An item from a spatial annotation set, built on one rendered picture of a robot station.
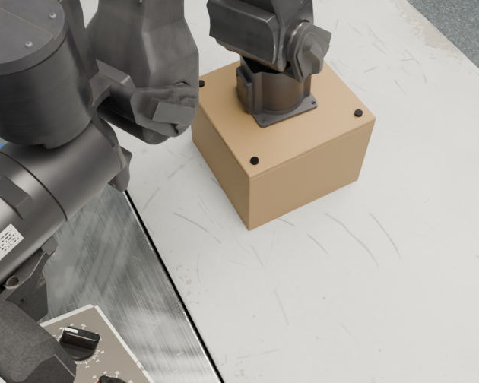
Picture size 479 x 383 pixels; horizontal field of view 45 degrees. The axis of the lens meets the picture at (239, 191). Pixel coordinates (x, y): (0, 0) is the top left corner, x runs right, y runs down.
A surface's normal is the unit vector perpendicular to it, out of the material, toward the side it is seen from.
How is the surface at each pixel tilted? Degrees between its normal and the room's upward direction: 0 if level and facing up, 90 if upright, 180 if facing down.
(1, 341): 0
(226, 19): 102
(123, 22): 60
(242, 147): 3
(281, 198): 90
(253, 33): 97
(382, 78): 0
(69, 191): 70
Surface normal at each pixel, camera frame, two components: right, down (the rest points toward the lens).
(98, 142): 0.59, 0.00
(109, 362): 0.38, -0.74
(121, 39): -0.52, 0.32
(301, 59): 0.82, 0.45
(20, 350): 0.00, -0.55
